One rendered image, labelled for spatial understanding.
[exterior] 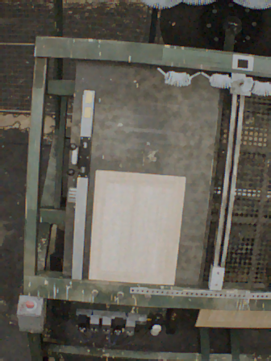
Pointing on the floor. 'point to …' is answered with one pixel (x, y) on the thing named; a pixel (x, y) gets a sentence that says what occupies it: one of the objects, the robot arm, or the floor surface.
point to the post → (35, 346)
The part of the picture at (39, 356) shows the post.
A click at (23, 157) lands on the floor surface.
